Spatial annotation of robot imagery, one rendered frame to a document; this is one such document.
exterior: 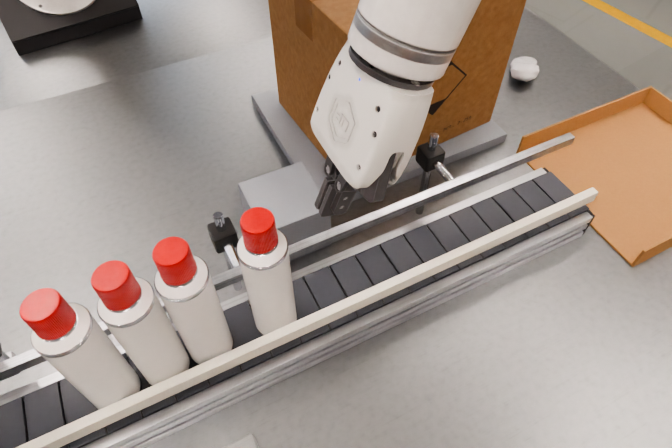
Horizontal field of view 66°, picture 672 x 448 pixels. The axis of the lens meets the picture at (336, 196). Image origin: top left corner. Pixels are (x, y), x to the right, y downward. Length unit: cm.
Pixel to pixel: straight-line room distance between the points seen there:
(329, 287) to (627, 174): 55
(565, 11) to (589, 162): 221
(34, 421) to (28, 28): 83
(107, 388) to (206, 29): 84
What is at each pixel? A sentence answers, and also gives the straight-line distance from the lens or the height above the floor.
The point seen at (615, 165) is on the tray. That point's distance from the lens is 100.
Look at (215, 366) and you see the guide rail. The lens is 62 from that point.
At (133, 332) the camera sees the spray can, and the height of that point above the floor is 102.
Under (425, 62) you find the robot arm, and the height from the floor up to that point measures 124.
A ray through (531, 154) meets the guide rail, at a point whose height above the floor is 96.
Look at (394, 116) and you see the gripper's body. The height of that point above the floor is 120.
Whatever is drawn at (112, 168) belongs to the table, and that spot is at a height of 83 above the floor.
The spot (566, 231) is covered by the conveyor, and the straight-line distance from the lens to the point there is 81.
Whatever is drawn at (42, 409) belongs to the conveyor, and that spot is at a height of 88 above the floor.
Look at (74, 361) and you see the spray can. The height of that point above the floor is 102.
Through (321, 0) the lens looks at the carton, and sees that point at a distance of 72.
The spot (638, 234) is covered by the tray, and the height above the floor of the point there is 83.
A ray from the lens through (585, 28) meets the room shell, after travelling 304.
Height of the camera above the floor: 147
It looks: 50 degrees down
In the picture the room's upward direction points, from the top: straight up
